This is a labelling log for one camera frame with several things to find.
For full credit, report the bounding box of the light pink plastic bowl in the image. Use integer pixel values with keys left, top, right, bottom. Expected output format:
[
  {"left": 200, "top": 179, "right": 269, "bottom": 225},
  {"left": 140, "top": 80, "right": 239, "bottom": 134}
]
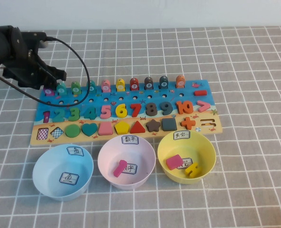
[{"left": 97, "top": 135, "right": 156, "bottom": 190}]

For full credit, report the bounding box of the yellow wooden numeral 6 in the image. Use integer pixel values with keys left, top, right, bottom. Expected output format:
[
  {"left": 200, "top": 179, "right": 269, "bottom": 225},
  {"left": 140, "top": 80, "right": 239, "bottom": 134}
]
[{"left": 115, "top": 104, "right": 129, "bottom": 118}]

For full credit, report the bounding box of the pink greater-than sign piece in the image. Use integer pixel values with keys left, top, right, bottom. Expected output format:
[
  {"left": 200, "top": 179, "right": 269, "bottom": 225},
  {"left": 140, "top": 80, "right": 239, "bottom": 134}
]
[{"left": 196, "top": 101, "right": 212, "bottom": 113}]

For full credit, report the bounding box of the green wooden circle piece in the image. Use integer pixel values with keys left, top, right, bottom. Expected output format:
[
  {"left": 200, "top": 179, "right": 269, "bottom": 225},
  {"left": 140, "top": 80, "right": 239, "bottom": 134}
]
[{"left": 65, "top": 124, "right": 81, "bottom": 138}]

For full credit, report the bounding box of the pink fish peg numbered 5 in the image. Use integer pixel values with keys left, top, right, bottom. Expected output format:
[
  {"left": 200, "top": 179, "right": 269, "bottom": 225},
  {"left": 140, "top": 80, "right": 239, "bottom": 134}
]
[{"left": 100, "top": 79, "right": 112, "bottom": 93}]

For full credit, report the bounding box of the slate wooden square piece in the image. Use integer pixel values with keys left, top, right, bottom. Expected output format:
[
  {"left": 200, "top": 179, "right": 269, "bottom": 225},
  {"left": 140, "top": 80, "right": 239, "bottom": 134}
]
[{"left": 161, "top": 118, "right": 178, "bottom": 132}]

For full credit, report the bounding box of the magenta wooden numeral 1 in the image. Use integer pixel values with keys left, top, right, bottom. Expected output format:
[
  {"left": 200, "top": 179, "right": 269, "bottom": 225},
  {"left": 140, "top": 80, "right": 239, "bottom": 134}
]
[{"left": 113, "top": 160, "right": 128, "bottom": 178}]

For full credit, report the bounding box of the black camera cable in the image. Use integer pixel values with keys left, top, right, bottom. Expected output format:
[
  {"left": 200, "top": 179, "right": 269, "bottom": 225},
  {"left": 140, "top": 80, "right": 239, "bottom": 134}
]
[{"left": 0, "top": 37, "right": 91, "bottom": 107}]

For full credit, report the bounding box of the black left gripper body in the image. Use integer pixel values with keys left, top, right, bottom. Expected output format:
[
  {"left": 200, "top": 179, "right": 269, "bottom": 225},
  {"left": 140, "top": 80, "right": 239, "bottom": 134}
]
[{"left": 1, "top": 26, "right": 51, "bottom": 90}]

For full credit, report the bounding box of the brown fish peg numbered 8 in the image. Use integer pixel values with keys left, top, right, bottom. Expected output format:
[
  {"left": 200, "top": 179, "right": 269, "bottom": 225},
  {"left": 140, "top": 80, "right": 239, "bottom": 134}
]
[{"left": 144, "top": 76, "right": 155, "bottom": 91}]

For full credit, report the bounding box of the pink wooden trapezoid piece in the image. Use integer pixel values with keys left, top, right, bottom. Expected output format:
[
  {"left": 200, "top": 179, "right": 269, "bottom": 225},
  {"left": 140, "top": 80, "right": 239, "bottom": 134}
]
[{"left": 98, "top": 122, "right": 114, "bottom": 136}]

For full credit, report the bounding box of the yellow plastic bowl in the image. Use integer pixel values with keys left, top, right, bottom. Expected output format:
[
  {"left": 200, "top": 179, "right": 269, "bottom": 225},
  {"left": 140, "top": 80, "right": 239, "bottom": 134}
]
[{"left": 156, "top": 130, "right": 217, "bottom": 185}]

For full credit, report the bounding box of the green fish peg numbered 3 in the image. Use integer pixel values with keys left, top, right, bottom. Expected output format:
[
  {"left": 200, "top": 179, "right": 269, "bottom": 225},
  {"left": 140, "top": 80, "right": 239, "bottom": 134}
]
[{"left": 70, "top": 81, "right": 81, "bottom": 95}]

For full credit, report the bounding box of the red wooden numeral 7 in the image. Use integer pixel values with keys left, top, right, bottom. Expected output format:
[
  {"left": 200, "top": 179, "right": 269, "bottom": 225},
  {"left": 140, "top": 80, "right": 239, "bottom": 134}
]
[{"left": 130, "top": 103, "right": 143, "bottom": 118}]

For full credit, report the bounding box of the orange plus sign piece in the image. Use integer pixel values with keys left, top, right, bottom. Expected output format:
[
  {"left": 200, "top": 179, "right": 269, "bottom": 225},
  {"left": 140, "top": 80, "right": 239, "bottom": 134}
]
[{"left": 180, "top": 117, "right": 196, "bottom": 131}]

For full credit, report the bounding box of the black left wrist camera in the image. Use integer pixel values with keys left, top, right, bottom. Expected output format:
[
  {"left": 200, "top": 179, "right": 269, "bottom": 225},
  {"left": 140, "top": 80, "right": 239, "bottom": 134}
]
[{"left": 20, "top": 31, "right": 48, "bottom": 49}]

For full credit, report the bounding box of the brown wooden star piece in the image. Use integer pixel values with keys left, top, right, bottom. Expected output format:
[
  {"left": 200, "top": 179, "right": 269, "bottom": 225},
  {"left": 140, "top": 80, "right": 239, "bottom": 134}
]
[{"left": 145, "top": 119, "right": 162, "bottom": 133}]

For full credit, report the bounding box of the orange wooden numeral 10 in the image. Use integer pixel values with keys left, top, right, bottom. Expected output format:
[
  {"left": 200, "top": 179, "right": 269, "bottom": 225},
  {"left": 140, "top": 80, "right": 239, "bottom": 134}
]
[{"left": 175, "top": 101, "right": 194, "bottom": 115}]

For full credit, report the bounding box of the slate wooden numeral 9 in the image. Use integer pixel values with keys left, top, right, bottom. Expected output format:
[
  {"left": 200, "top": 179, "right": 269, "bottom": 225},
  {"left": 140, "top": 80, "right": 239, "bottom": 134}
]
[{"left": 160, "top": 101, "right": 174, "bottom": 116}]

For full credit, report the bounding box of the light blue plastic bowl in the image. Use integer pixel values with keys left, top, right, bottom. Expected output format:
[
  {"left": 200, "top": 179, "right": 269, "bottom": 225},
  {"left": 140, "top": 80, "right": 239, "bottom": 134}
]
[{"left": 32, "top": 143, "right": 95, "bottom": 202}]

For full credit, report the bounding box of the yellow fish peg numbered 6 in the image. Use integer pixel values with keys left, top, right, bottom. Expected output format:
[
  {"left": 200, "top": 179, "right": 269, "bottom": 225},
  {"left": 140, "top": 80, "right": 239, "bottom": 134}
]
[{"left": 116, "top": 78, "right": 126, "bottom": 93}]

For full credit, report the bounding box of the teal wooden numeral 2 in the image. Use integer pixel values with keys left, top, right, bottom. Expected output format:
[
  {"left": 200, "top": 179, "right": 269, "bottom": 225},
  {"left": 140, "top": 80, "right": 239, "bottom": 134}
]
[{"left": 52, "top": 108, "right": 68, "bottom": 124}]

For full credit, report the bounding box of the red wooden triangle piece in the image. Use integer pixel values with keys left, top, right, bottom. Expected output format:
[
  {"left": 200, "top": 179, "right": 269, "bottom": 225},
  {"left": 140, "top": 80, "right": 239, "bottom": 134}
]
[{"left": 130, "top": 120, "right": 146, "bottom": 134}]

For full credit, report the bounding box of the magenta wooden rectangle piece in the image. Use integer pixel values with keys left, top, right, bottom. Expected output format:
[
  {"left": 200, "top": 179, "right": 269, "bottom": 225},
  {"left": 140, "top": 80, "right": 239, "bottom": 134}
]
[{"left": 165, "top": 154, "right": 184, "bottom": 171}]

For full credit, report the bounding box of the pink wooden numeral 5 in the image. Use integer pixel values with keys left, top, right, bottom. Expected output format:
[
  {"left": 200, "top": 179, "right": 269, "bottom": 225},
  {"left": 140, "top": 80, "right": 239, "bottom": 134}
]
[{"left": 100, "top": 104, "right": 114, "bottom": 120}]

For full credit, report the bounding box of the slate fish peg numbered 9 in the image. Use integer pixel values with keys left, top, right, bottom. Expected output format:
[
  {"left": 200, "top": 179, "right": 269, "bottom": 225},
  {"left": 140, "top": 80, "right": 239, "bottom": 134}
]
[{"left": 158, "top": 76, "right": 169, "bottom": 90}]

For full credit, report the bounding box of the teal fish peg numbered 2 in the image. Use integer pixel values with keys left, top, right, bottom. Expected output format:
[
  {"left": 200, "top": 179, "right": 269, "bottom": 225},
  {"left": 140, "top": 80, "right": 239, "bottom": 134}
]
[{"left": 56, "top": 82, "right": 68, "bottom": 96}]

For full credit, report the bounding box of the blue-green fish peg numbered 4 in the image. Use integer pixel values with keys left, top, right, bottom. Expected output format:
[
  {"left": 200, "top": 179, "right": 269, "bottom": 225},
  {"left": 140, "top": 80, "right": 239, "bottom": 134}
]
[{"left": 86, "top": 80, "right": 97, "bottom": 95}]

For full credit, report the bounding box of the green wooden numeral 3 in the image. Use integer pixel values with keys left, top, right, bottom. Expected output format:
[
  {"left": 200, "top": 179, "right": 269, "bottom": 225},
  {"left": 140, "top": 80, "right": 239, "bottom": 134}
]
[{"left": 68, "top": 107, "right": 82, "bottom": 122}]

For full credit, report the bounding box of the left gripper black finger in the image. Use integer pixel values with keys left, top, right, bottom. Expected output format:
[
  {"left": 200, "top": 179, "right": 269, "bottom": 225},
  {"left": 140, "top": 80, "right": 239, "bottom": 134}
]
[
  {"left": 46, "top": 65, "right": 68, "bottom": 82},
  {"left": 39, "top": 75, "right": 61, "bottom": 90}
]

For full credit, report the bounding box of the blue-green wooden numeral 4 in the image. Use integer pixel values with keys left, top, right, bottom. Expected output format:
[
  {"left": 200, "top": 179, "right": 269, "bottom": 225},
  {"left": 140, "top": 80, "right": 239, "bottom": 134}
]
[{"left": 84, "top": 106, "right": 100, "bottom": 121}]

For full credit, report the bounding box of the yellow wooden pentagon piece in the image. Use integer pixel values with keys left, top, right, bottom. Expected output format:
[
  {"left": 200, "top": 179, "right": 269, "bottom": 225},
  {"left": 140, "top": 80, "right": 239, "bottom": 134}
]
[{"left": 114, "top": 121, "right": 131, "bottom": 135}]

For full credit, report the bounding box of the red fish peg numbered 7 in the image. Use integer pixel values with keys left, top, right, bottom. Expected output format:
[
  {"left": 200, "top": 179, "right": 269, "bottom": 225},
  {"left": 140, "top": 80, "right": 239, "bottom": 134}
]
[{"left": 129, "top": 77, "right": 140, "bottom": 92}]

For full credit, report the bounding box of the orange fish peg numbered 10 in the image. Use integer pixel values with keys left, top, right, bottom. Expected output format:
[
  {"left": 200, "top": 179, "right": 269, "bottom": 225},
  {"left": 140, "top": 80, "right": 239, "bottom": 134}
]
[{"left": 175, "top": 75, "right": 186, "bottom": 89}]

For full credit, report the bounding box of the grey checked tablecloth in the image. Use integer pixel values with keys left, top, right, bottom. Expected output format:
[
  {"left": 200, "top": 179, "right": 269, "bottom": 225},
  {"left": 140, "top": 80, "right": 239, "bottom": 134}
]
[{"left": 0, "top": 27, "right": 281, "bottom": 228}]

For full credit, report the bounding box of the brown wooden numeral 8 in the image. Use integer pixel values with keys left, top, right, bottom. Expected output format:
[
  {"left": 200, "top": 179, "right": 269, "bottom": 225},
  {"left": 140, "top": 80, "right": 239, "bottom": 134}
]
[{"left": 146, "top": 102, "right": 159, "bottom": 117}]

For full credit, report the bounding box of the yellow equals sign piece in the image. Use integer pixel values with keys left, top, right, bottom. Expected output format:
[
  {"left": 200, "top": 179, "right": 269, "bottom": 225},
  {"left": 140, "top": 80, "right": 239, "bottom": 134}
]
[{"left": 184, "top": 162, "right": 201, "bottom": 178}]

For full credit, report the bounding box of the wooden number puzzle board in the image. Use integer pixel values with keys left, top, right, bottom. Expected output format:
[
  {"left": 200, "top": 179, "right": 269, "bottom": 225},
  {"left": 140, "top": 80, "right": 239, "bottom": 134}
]
[{"left": 29, "top": 79, "right": 223, "bottom": 147}]

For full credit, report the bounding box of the teal wooden heart piece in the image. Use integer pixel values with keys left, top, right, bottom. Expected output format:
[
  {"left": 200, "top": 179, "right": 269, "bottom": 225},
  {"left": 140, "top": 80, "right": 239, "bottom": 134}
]
[{"left": 81, "top": 123, "right": 98, "bottom": 138}]

